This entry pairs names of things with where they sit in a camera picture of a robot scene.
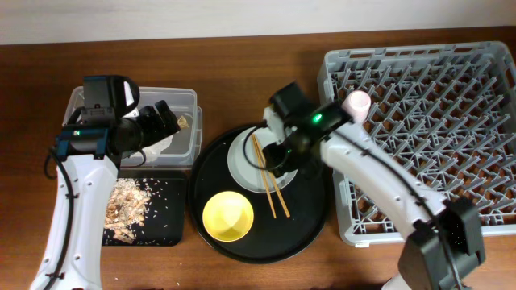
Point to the food scraps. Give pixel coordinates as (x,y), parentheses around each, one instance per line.
(132,206)

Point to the wooden chopstick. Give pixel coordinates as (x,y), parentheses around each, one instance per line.
(263,174)
(271,177)

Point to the white round plate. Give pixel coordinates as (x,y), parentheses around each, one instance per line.
(242,172)

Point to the black rectangular tray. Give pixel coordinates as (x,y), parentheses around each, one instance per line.
(168,229)

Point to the round black serving tray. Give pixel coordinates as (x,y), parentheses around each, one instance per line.
(270,239)

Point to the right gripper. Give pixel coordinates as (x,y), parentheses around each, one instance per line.
(279,161)

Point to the grey dishwasher rack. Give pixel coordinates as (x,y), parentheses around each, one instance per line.
(445,112)

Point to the yellow bowl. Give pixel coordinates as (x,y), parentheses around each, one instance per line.
(228,216)

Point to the clear plastic waste bin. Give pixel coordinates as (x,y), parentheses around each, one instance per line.
(185,137)

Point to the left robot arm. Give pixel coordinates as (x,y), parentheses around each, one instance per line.
(73,251)

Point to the pink cup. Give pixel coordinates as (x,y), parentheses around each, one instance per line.
(357,104)

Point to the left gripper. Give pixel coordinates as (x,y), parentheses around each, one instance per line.
(158,130)

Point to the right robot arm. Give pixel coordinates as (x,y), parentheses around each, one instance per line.
(443,239)

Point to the white tissue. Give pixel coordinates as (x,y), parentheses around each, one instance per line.
(158,147)

